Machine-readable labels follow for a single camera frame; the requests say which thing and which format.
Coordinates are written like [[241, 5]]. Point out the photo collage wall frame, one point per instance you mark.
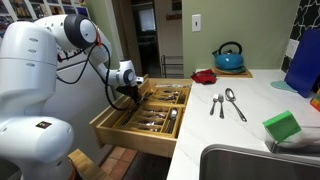
[[36, 8]]

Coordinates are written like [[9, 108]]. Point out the silver fork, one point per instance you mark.
[[213, 105]]

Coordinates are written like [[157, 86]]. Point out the pale teal silicone mat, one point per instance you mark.
[[281, 86]]

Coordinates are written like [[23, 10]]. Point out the stainless steel sink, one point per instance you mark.
[[253, 166]]

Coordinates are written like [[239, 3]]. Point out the green sponge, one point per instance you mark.
[[281, 125]]

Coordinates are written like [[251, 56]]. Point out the black metal shoe rack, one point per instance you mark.
[[163, 66]]

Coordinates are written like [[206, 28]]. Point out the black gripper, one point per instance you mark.
[[128, 91]]

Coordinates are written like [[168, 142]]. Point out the clear sponge holder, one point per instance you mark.
[[276, 146]]

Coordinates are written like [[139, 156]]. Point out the wooden trivet board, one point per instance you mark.
[[248, 75]]

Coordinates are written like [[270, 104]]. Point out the white light switch plate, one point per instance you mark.
[[196, 22]]

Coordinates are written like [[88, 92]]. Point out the wooden kitchen drawer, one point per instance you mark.
[[133, 143]]

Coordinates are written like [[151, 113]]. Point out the long silver spoon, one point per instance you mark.
[[230, 95]]

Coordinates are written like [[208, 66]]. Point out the wooden robot stand board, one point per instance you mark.
[[85, 163]]

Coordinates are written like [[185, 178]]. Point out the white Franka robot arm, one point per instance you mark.
[[30, 83]]

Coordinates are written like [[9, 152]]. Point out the silver cutlery stack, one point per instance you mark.
[[166, 98], [155, 111], [171, 91], [156, 116], [148, 123]]

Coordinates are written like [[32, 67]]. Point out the white wall outlet plate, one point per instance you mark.
[[292, 49]]

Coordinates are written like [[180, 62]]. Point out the colourful mosaic tile board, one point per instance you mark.
[[316, 101]]

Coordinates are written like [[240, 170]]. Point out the wooden cutlery organizer tray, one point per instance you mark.
[[185, 100], [179, 123]]

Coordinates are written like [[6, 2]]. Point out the red cloth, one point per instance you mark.
[[203, 77]]

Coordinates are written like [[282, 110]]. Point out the large silver serving spoon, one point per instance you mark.
[[172, 114]]

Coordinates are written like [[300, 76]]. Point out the wooden coat hook rail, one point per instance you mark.
[[174, 16]]

